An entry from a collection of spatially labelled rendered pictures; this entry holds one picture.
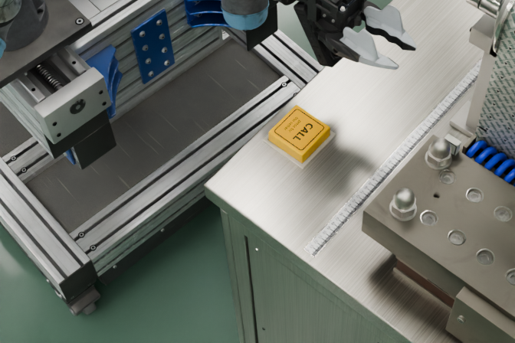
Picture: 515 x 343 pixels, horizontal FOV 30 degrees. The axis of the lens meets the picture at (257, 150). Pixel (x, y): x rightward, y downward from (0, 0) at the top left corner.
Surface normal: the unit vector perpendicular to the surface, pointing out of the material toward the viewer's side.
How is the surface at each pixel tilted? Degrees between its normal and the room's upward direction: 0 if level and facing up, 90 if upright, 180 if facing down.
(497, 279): 0
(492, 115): 90
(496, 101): 90
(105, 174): 0
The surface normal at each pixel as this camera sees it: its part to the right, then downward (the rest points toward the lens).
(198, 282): -0.04, -0.54
